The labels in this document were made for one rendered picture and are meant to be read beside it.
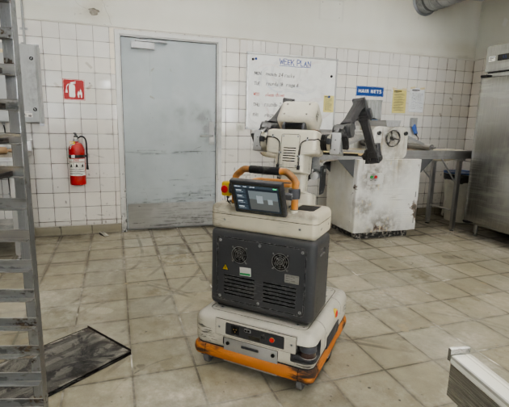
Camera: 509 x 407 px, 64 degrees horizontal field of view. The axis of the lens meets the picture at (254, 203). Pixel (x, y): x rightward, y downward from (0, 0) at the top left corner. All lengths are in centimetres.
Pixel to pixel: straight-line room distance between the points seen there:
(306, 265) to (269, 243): 20
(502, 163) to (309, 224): 332
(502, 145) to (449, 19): 210
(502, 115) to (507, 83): 31
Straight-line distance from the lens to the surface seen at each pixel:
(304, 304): 192
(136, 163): 459
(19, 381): 153
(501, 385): 61
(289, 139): 216
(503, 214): 488
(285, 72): 494
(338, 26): 533
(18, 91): 130
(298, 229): 183
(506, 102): 490
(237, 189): 184
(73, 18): 465
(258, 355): 204
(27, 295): 140
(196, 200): 473
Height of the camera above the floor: 120
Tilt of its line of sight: 11 degrees down
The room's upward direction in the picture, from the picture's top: 1 degrees clockwise
